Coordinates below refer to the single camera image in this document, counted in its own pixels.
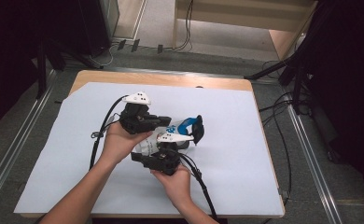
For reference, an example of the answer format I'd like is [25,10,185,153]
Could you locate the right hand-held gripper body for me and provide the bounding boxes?
[143,133,195,176]

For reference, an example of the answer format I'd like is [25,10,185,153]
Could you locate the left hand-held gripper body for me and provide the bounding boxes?
[119,91,155,135]

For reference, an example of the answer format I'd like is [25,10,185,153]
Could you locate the blue and white milk bag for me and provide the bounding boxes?
[131,116,203,157]

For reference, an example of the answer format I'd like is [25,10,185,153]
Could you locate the person's left hand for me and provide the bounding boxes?
[98,121,153,168]

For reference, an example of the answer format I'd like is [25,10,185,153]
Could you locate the person's right hand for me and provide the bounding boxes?
[149,164,193,208]

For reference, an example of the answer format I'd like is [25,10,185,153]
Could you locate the dark cabinet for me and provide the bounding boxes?
[77,0,120,59]

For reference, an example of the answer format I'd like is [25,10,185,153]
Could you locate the black metal stand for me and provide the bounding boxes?
[35,38,105,101]
[244,46,315,116]

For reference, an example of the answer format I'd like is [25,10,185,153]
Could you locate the black curtain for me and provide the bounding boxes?
[298,0,364,214]
[0,0,82,139]

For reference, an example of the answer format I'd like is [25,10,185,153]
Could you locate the left hand-held gripper black cable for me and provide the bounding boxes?
[89,94,130,171]

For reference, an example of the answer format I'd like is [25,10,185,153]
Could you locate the hand-held gripper black cable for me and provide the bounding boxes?
[89,94,130,171]
[177,151,219,221]

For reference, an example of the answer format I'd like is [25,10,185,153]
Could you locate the right hand-held gripper black cable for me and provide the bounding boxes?
[177,151,219,221]

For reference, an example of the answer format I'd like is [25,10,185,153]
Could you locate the white floor cable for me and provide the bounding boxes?
[88,42,119,68]

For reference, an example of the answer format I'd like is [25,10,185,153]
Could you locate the black hanging cable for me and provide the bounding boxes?
[170,0,194,52]

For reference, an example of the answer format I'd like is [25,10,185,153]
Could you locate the metal floor rail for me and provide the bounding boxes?
[287,104,343,224]
[0,69,59,217]

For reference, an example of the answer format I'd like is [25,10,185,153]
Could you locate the light wooden shelf frame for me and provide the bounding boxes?
[172,0,320,62]

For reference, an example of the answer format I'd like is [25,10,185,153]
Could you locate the black floor cables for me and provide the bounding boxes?
[259,60,296,206]

